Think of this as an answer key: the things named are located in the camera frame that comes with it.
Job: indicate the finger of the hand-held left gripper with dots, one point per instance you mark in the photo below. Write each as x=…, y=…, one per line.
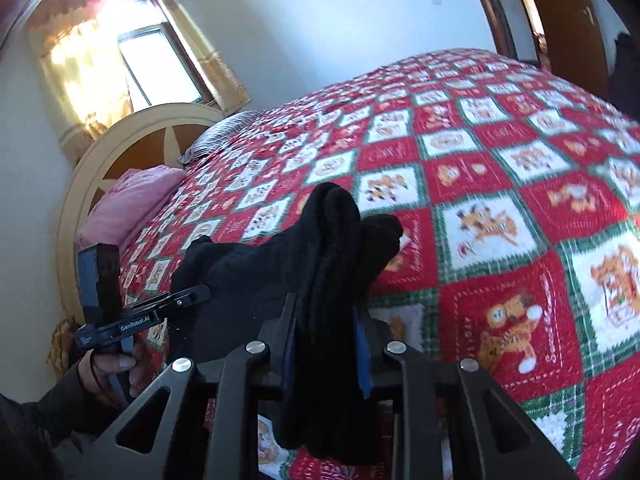
x=182, y=298

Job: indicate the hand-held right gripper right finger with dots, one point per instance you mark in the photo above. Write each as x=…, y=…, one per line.
x=364, y=365

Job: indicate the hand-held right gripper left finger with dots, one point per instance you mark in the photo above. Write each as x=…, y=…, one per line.
x=277, y=355

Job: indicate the black pants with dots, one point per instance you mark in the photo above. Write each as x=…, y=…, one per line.
x=325, y=260

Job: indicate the person's left forearm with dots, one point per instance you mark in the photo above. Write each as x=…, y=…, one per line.
x=45, y=415

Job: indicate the person's left hand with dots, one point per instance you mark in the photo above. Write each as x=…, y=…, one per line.
x=107, y=367

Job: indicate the yellow woven object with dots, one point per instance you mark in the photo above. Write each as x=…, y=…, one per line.
x=62, y=347

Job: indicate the pink pillow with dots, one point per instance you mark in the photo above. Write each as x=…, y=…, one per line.
x=125, y=200

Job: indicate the cream and brown headboard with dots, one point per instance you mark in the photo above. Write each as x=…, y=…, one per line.
x=135, y=150

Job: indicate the striped pillow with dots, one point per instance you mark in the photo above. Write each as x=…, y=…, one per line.
x=220, y=135

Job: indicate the sheer yellow curtain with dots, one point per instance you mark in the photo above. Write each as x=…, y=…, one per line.
x=80, y=70

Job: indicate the window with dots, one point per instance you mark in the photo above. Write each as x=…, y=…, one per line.
x=160, y=65

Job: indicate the red checkered printed blanket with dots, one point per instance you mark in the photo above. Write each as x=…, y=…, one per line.
x=500, y=185

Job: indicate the beige patterned curtain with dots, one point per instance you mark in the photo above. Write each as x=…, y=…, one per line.
x=205, y=50

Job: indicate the brown wooden door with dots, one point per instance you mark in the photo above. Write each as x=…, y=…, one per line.
x=565, y=25

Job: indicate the brown door frame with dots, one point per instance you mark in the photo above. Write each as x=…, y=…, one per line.
x=495, y=10

